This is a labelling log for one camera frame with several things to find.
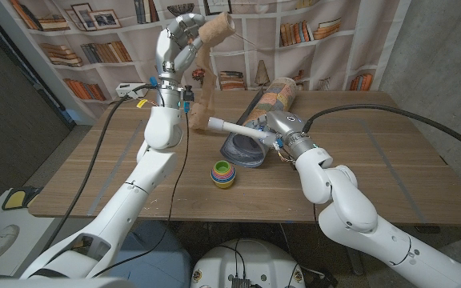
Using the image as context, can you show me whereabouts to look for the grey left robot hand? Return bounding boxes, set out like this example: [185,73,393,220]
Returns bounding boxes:
[154,13,207,110]

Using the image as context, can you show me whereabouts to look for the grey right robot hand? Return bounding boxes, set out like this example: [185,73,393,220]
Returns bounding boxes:
[253,110,320,160]

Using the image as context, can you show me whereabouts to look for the white plastic cylinder pipe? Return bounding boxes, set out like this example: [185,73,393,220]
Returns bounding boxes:
[207,116,279,147]

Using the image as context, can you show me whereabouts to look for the rolled colourful map poster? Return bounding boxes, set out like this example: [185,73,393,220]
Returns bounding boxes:
[219,77,298,168]

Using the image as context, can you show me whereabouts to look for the white power strip box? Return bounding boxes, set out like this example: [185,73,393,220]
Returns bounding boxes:
[115,82,150,98]

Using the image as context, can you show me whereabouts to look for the printed bookshelf backdrop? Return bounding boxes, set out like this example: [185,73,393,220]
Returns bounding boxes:
[0,0,411,125]

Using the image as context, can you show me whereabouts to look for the colourful stacking cups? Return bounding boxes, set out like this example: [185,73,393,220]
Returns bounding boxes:
[210,160,237,190]

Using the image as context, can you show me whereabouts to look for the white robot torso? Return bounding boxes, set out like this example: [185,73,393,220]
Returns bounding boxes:
[190,238,306,288]

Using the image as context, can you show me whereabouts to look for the grey table leg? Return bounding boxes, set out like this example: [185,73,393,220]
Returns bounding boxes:
[340,239,366,276]

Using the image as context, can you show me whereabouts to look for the dark perforated panel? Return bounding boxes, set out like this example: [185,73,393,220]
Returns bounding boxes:
[0,7,75,201]

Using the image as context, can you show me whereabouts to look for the yellow and black pad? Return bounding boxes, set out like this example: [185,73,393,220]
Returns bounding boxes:
[1,186,43,211]

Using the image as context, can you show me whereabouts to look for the white floor platform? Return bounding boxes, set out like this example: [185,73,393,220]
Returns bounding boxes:
[0,190,55,277]

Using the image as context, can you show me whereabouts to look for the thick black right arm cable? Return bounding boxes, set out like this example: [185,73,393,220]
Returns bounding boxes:
[302,103,461,160]

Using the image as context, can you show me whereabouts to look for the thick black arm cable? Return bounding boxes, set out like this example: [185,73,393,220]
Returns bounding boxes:
[42,83,156,252]
[302,103,461,160]

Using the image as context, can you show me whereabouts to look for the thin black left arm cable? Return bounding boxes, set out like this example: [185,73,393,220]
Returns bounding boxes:
[91,110,191,278]

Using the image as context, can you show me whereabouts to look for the black cable on torso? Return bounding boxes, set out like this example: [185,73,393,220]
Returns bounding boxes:
[213,238,247,279]

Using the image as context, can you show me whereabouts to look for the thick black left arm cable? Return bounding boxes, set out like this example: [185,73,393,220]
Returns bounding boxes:
[42,83,156,252]

